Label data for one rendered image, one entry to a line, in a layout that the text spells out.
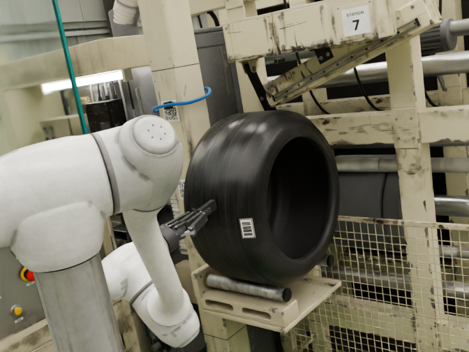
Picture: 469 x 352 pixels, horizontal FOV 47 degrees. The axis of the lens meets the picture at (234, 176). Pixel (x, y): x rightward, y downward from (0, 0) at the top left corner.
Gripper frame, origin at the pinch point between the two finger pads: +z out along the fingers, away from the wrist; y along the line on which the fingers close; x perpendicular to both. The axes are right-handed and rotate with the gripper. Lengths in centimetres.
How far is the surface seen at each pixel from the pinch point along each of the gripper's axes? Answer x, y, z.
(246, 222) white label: 5.5, -10.2, 3.7
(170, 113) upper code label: -22.2, 32.7, 27.0
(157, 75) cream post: -36, 36, 29
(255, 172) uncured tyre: -6.4, -11.1, 12.2
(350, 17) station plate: -40, -27, 56
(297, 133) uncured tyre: -9.6, -12.3, 35.8
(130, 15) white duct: -58, 79, 64
